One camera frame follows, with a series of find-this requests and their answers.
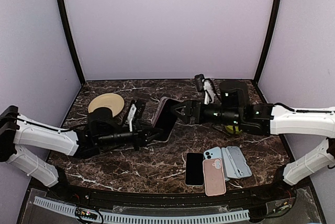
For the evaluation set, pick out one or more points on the light blue phone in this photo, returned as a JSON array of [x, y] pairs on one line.
[[213, 153]]

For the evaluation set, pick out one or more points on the black phone light-blue edge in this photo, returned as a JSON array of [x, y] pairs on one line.
[[194, 169]]

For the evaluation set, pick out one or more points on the grey-blue phone case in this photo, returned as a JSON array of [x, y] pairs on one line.
[[235, 163]]

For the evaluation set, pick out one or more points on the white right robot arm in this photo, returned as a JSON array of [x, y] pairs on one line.
[[266, 119]]

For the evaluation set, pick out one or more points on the pink phone case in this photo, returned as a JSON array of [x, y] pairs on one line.
[[214, 178]]

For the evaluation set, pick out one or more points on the black right frame post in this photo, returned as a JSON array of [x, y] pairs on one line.
[[267, 41]]

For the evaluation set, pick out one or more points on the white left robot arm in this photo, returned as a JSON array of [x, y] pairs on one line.
[[83, 141]]

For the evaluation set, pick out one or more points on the black left frame post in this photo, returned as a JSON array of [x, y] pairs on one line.
[[70, 41]]

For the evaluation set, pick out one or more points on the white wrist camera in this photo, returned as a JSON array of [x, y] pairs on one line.
[[205, 86], [133, 112]]

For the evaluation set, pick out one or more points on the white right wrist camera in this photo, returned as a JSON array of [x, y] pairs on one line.
[[205, 86]]

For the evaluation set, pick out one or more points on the lime green bowl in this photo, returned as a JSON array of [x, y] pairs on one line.
[[234, 130]]

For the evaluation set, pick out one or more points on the black frame post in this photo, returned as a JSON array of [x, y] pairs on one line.
[[70, 41], [267, 41]]

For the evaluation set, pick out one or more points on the beige ceramic plate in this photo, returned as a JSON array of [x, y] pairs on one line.
[[114, 102]]

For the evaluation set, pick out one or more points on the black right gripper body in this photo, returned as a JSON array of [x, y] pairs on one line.
[[202, 118]]

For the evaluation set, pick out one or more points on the purple-edged black phone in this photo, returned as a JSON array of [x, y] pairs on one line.
[[164, 119]]

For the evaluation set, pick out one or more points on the white slotted cable duct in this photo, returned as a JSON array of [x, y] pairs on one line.
[[140, 215]]

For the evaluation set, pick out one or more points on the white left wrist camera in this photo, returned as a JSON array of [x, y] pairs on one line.
[[133, 112]]

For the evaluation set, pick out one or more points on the black front table rail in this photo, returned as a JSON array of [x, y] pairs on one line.
[[157, 190]]

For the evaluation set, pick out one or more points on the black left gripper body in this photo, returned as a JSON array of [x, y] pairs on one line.
[[110, 140]]

